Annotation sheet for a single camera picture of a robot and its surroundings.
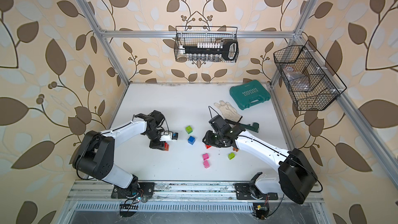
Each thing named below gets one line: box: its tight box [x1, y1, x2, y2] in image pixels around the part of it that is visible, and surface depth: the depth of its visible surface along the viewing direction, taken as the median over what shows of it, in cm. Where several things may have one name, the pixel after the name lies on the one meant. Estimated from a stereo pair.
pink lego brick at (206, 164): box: [203, 160, 210, 169], surface depth 84 cm
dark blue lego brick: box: [187, 135, 196, 146], surface depth 91 cm
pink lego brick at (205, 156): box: [202, 152, 210, 161], surface depth 85 cm
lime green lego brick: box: [185, 125, 194, 135], surface depth 96 cm
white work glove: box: [213, 100, 243, 122], surface depth 107 cm
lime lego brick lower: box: [228, 152, 236, 161], surface depth 86 cm
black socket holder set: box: [178, 39, 239, 63], surface depth 86 cm
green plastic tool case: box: [229, 79, 272, 110], surface depth 110 cm
